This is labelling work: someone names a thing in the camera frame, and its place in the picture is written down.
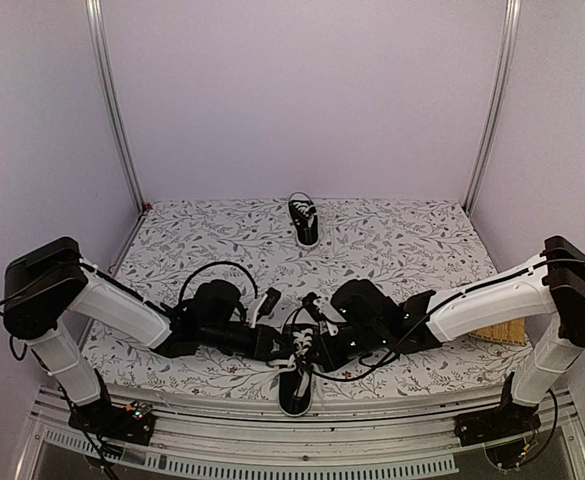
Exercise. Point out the black canvas sneaker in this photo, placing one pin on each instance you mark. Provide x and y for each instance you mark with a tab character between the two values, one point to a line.
295	372
304	216

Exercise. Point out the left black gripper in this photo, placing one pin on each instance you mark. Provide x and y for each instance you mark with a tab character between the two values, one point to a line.
262	347

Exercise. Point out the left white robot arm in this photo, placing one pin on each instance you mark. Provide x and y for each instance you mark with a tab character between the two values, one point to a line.
41	286

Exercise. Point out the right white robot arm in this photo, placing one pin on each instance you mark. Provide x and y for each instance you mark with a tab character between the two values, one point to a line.
550	283

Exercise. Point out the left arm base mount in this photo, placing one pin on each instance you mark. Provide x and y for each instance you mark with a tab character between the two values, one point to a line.
133	423

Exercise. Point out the right aluminium frame post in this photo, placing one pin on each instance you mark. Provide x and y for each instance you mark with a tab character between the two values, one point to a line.
505	57

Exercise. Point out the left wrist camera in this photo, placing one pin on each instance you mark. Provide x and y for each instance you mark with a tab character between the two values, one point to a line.
263	306

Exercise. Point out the left aluminium frame post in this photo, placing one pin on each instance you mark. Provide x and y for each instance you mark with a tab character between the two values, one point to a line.
96	27

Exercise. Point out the front aluminium rail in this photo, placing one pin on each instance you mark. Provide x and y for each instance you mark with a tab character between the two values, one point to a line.
403	438

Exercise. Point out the aluminium frame post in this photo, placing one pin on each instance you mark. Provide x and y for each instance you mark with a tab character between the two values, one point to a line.
96	27
505	57

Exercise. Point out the woven bamboo tray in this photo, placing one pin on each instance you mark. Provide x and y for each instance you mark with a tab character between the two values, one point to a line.
511	333

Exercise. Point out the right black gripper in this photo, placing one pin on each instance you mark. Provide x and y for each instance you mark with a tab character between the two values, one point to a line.
330	360

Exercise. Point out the floral patterned table mat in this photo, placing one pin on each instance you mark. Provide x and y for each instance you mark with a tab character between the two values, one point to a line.
403	247

